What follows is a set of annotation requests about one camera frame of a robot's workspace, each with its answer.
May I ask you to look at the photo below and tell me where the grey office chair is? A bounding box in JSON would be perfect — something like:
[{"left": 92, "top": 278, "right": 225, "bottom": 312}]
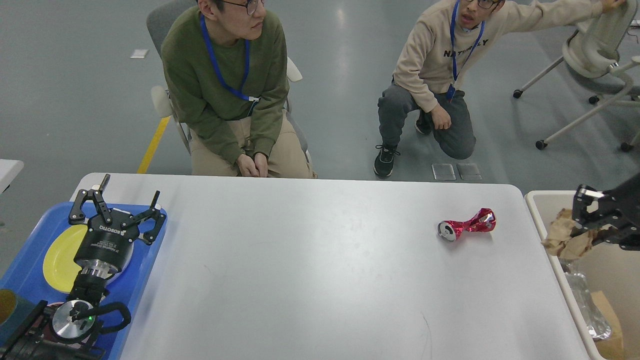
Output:
[{"left": 146, "top": 0, "right": 313, "bottom": 164}]

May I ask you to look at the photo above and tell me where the floor outlet plate right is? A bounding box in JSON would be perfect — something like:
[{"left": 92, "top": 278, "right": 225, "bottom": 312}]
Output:
[{"left": 456, "top": 162, "right": 483, "bottom": 181}]

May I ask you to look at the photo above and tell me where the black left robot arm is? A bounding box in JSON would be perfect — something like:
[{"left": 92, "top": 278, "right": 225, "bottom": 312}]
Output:
[{"left": 1, "top": 174, "right": 168, "bottom": 360}]

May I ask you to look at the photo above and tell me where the aluminium foil tray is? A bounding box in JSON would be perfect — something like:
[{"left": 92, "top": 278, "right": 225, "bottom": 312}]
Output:
[{"left": 564, "top": 272, "right": 611, "bottom": 341}]

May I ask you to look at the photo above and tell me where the beige plastic bin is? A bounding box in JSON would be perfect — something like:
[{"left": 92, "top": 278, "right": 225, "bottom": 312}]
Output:
[{"left": 525, "top": 190, "right": 640, "bottom": 360}]

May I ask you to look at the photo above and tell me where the crushed red can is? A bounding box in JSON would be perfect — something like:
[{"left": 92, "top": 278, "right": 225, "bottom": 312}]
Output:
[{"left": 437, "top": 208, "right": 497, "bottom": 242}]

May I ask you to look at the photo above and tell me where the person in khaki trousers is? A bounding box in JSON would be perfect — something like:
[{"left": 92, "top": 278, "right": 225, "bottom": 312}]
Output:
[{"left": 161, "top": 0, "right": 317, "bottom": 179}]

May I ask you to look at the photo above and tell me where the dark teal mug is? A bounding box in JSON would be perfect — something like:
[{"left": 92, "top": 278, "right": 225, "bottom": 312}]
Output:
[{"left": 0, "top": 288, "right": 35, "bottom": 346}]

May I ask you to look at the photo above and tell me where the person in beige sweatshirt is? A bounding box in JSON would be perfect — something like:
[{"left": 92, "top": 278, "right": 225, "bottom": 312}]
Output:
[{"left": 374, "top": 0, "right": 623, "bottom": 178}]

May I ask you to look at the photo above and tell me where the white office chair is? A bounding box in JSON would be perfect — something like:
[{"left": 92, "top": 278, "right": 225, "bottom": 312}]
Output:
[{"left": 512, "top": 0, "right": 640, "bottom": 150}]

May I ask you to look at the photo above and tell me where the yellow plate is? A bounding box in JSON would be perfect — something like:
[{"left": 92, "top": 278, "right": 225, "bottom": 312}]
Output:
[{"left": 42, "top": 224, "right": 88, "bottom": 294}]

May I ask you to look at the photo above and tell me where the floor outlet plate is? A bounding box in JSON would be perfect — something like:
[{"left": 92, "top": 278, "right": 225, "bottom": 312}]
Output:
[
  {"left": 431, "top": 163, "right": 457, "bottom": 182},
  {"left": 456, "top": 162, "right": 483, "bottom": 181}
]

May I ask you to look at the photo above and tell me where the brown paper ball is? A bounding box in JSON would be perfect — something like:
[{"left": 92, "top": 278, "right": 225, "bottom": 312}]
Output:
[{"left": 541, "top": 208, "right": 611, "bottom": 261}]

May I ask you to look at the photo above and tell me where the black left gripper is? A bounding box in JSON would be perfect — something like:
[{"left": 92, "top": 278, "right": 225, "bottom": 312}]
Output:
[{"left": 67, "top": 173, "right": 166, "bottom": 281}]

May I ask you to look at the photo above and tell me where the blue plastic tray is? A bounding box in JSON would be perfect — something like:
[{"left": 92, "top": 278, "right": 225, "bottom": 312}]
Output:
[{"left": 0, "top": 202, "right": 169, "bottom": 360}]

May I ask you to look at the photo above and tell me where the floor outlet plate left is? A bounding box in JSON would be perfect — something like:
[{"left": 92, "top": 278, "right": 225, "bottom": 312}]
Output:
[{"left": 431, "top": 163, "right": 457, "bottom": 182}]

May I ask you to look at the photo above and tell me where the white side table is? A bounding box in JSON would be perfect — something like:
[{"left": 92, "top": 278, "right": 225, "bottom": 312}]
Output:
[{"left": 0, "top": 158, "right": 25, "bottom": 194}]

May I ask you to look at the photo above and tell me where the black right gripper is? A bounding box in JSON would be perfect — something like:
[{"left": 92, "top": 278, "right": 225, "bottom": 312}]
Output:
[{"left": 571, "top": 174, "right": 640, "bottom": 251}]

